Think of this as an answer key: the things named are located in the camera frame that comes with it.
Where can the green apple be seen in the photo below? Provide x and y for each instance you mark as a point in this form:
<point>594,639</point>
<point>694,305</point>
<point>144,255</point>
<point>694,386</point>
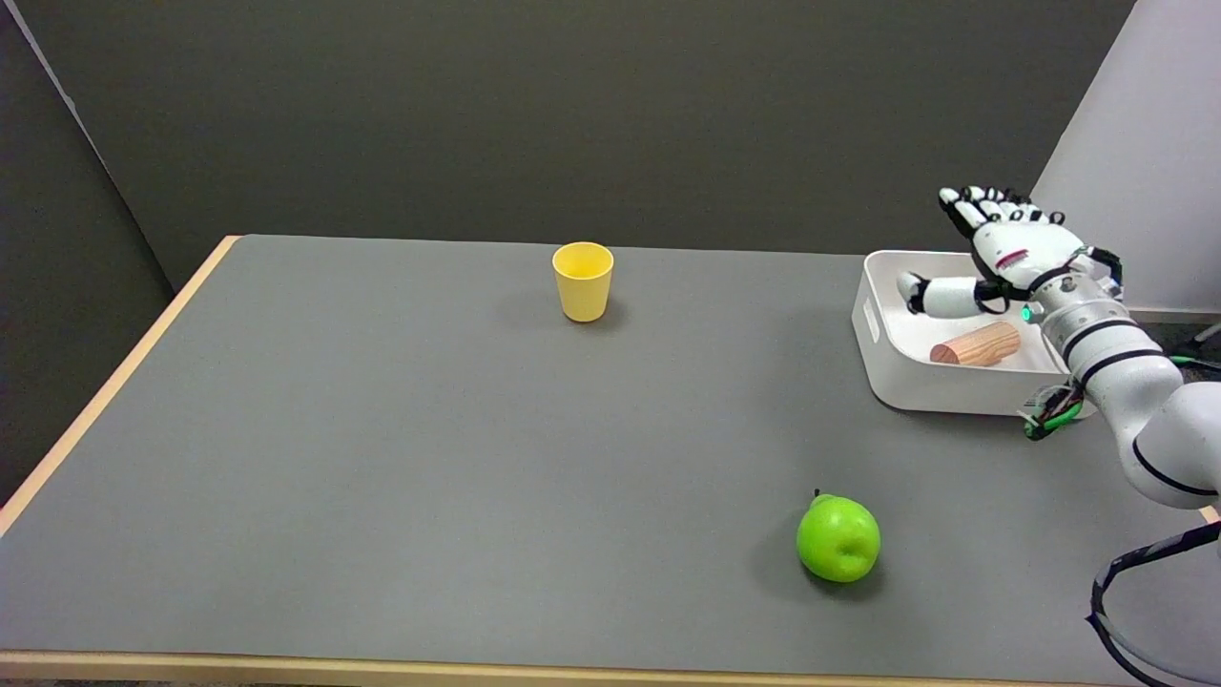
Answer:
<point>838,537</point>

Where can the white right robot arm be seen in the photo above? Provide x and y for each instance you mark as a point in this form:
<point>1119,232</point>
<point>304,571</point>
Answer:
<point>1126,382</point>

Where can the wooden cylinder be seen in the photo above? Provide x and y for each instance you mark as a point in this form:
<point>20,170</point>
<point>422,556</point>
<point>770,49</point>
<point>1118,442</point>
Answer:
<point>977,344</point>

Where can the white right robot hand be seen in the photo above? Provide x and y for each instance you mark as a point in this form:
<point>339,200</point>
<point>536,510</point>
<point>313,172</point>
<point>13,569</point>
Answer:
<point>1011,258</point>

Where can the white plastic box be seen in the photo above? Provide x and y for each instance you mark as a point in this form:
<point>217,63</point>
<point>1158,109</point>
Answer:
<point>916,353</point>

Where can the yellow plastic cup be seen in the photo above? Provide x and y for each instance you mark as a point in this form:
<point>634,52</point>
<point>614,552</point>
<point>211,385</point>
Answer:
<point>582,279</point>

